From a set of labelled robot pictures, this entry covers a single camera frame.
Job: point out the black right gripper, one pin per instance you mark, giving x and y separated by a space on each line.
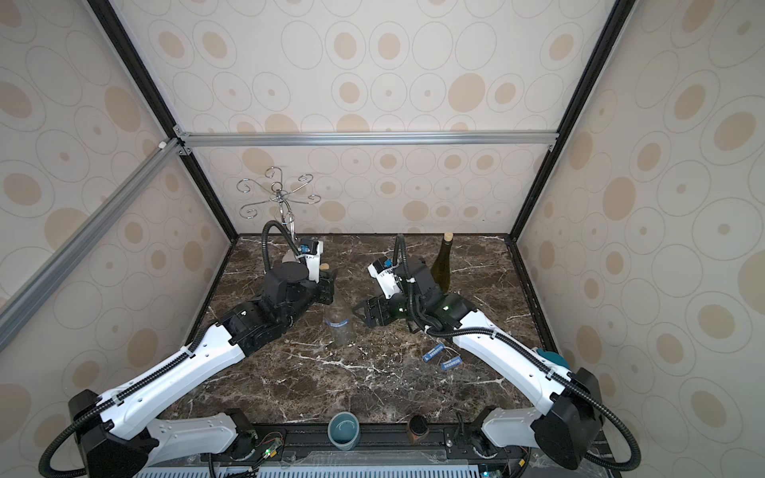
382 310

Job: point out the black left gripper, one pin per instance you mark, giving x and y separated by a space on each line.
329 289

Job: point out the tall clear corked bottle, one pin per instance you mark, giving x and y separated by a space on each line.
338 316

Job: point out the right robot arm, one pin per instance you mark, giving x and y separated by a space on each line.
567 419

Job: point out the small brown black cup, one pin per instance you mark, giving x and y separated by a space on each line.
417 429

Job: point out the blue grey ceramic cup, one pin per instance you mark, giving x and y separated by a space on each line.
344 431

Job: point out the horizontal aluminium rail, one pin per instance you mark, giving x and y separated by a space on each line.
370 139

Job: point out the white teal round object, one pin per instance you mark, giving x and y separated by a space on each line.
553 357

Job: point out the dark green wine bottle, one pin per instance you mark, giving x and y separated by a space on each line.
441 270

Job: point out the chrome glass holder stand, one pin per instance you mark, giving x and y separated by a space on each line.
283 198

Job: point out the left diagonal aluminium rail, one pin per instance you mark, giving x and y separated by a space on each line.
37 290

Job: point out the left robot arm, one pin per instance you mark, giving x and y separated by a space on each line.
118 433

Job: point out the blue peeled label strip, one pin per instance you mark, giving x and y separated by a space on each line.
452 363

